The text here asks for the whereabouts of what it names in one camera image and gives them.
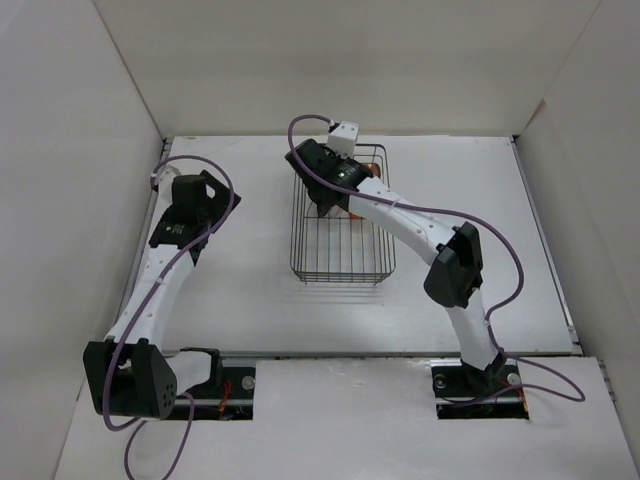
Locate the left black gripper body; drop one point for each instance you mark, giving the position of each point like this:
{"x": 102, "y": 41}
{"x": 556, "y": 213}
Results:
{"x": 217, "y": 205}

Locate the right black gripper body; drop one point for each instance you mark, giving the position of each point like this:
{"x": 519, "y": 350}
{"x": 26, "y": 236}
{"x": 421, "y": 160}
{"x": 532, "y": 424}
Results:
{"x": 335, "y": 158}

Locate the cream patterned plate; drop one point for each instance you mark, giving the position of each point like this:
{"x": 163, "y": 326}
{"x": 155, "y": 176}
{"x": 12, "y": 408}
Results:
{"x": 375, "y": 169}

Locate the black plate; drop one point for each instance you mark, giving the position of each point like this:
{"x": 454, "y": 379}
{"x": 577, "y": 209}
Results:
{"x": 323, "y": 210}

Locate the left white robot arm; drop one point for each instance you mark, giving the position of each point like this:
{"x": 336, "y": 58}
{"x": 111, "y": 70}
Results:
{"x": 127, "y": 373}

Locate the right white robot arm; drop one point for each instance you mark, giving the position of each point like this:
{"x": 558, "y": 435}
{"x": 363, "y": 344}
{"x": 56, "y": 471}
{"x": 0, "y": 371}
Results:
{"x": 452, "y": 253}

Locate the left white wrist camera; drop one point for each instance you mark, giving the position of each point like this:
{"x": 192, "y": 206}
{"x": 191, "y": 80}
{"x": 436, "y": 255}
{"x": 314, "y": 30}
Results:
{"x": 162, "y": 179}

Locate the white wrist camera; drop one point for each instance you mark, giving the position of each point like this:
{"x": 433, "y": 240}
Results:
{"x": 342, "y": 138}
{"x": 162, "y": 179}

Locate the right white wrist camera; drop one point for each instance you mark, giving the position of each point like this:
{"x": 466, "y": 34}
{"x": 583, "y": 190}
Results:
{"x": 342, "y": 138}

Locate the dark wire dish rack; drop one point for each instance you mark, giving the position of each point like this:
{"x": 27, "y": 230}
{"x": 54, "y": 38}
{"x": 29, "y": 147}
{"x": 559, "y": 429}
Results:
{"x": 336, "y": 248}

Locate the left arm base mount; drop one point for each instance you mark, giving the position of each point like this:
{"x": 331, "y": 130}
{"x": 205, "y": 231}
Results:
{"x": 227, "y": 395}

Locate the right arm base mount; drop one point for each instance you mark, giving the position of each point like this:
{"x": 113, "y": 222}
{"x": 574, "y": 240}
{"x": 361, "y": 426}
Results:
{"x": 463, "y": 393}

